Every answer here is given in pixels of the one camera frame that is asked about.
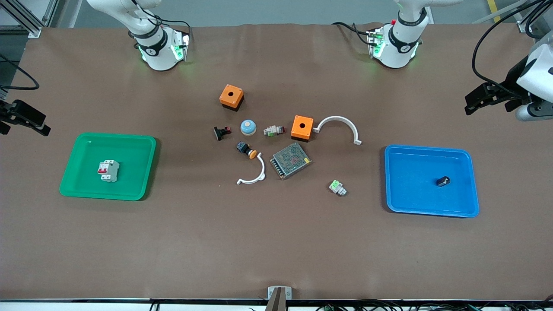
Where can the white red circuit breaker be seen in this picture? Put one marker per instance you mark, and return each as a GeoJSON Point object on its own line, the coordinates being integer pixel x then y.
{"type": "Point", "coordinates": [109, 170]}

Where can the small black capacitor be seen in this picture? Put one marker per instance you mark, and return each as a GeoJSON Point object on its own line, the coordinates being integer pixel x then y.
{"type": "Point", "coordinates": [443, 181]}

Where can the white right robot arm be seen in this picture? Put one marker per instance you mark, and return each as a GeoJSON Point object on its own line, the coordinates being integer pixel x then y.
{"type": "Point", "coordinates": [157, 56]}

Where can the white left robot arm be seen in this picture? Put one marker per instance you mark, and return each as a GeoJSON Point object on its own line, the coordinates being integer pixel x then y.
{"type": "Point", "coordinates": [395, 54]}

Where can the green plastic tray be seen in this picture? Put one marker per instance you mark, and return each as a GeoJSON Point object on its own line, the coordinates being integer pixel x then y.
{"type": "Point", "coordinates": [129, 172]}

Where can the blue plastic tray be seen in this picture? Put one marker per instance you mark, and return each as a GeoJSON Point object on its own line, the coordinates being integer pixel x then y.
{"type": "Point", "coordinates": [414, 185]}

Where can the orange button box black base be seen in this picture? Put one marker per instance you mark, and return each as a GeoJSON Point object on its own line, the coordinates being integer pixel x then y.
{"type": "Point", "coordinates": [302, 125]}
{"type": "Point", "coordinates": [231, 94]}

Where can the metal mesh power supply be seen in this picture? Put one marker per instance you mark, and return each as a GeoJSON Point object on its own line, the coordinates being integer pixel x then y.
{"type": "Point", "coordinates": [290, 160]}

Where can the orange mushroom push button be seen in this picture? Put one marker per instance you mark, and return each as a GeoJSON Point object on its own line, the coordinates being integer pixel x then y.
{"type": "Point", "coordinates": [246, 150]}

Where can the blue dome button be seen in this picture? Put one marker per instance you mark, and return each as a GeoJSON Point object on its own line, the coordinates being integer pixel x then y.
{"type": "Point", "coordinates": [248, 127]}

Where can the brown table mat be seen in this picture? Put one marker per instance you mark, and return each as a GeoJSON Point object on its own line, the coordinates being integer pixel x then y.
{"type": "Point", "coordinates": [276, 242]}

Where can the aluminium frame profile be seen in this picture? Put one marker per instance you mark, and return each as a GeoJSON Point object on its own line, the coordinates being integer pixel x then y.
{"type": "Point", "coordinates": [26, 23]}
{"type": "Point", "coordinates": [525, 26]}

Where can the large white curved bracket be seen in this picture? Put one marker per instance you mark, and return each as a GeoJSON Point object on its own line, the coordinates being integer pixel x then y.
{"type": "Point", "coordinates": [337, 118]}

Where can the green white switch block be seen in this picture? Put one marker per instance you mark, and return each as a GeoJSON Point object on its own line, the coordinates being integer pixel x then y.
{"type": "Point", "coordinates": [337, 187]}

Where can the black red push switch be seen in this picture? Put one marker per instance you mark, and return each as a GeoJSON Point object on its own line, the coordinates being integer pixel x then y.
{"type": "Point", "coordinates": [221, 132]}

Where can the white green red selector switch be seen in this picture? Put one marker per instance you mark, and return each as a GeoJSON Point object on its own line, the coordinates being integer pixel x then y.
{"type": "Point", "coordinates": [273, 130]}

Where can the small white curved bracket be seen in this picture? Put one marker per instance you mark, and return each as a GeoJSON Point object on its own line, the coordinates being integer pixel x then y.
{"type": "Point", "coordinates": [263, 169]}

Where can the metal table edge bracket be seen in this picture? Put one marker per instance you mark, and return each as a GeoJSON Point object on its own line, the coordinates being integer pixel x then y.
{"type": "Point", "coordinates": [279, 298]}

